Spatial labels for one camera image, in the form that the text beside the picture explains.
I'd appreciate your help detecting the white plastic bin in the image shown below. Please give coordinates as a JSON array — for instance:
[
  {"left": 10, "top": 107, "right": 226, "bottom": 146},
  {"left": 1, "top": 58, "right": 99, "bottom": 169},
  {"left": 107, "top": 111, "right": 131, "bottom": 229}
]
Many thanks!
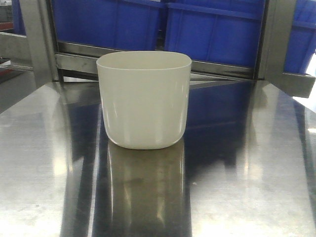
[{"left": 96, "top": 51, "right": 192, "bottom": 150}]

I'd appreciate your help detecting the blue crate behind left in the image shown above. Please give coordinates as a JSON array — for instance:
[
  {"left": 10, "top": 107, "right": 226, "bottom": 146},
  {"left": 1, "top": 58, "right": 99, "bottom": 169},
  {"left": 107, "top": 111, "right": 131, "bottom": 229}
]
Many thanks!
[{"left": 51, "top": 0, "right": 165, "bottom": 50}]

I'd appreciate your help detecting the blue crate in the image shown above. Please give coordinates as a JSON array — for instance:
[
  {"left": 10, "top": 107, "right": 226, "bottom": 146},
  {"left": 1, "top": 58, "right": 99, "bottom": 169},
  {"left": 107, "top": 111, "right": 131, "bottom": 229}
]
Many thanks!
[
  {"left": 284, "top": 0, "right": 316, "bottom": 74},
  {"left": 51, "top": 0, "right": 165, "bottom": 50},
  {"left": 12, "top": 0, "right": 26, "bottom": 35},
  {"left": 164, "top": 0, "right": 265, "bottom": 67}
]

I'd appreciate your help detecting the blue crate behind right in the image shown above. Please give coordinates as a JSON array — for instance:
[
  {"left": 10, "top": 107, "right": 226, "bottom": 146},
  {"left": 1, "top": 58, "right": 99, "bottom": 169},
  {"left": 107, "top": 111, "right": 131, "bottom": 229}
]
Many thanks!
[{"left": 164, "top": 0, "right": 265, "bottom": 67}]

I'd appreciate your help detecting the blue crate far right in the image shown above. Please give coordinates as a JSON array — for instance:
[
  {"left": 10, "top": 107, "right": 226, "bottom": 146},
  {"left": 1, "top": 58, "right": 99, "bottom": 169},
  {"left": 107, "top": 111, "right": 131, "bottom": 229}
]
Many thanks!
[{"left": 284, "top": 0, "right": 316, "bottom": 74}]

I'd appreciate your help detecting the blue crate far left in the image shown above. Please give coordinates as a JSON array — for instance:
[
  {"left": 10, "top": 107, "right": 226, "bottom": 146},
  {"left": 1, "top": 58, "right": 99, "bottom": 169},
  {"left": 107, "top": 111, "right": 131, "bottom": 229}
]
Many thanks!
[{"left": 12, "top": 0, "right": 26, "bottom": 35}]

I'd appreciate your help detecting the steel shelf frame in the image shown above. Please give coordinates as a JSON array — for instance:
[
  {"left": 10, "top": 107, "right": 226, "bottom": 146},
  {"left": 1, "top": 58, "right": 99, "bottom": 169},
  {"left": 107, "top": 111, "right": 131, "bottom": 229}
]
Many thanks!
[{"left": 0, "top": 0, "right": 316, "bottom": 98}]

